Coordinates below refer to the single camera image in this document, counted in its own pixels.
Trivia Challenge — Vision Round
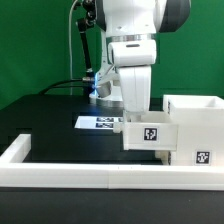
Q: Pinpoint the white drawer tray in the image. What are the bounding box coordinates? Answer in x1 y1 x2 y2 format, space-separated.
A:
113 111 178 151
155 151 172 165

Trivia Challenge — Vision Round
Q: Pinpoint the black cable bundle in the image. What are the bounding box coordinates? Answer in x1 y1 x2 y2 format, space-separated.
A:
38 78 96 96

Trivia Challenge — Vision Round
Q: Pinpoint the white marker tag sheet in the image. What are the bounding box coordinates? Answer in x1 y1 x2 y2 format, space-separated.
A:
74 116 123 130

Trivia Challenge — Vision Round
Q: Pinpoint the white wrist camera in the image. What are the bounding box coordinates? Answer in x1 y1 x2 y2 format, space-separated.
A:
108 40 157 67

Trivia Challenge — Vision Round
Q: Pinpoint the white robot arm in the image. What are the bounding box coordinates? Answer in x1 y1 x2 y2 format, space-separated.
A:
95 0 191 121

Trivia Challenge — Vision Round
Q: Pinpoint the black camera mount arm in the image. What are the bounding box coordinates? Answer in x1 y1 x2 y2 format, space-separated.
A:
77 0 96 82

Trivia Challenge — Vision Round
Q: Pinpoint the white U-shaped table fence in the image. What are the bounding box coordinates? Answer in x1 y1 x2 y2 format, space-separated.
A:
0 134 224 191

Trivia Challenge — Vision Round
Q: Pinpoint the white drawer cabinet box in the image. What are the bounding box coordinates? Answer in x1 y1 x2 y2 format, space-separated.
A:
163 95 224 167

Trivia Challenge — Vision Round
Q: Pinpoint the white front drawer tray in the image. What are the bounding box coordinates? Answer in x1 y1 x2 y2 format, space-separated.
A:
155 151 172 165

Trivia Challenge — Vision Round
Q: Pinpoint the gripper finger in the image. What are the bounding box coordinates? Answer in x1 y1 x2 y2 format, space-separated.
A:
124 112 133 122

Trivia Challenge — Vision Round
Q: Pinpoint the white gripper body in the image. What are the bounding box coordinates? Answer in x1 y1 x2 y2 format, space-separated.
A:
119 66 151 114

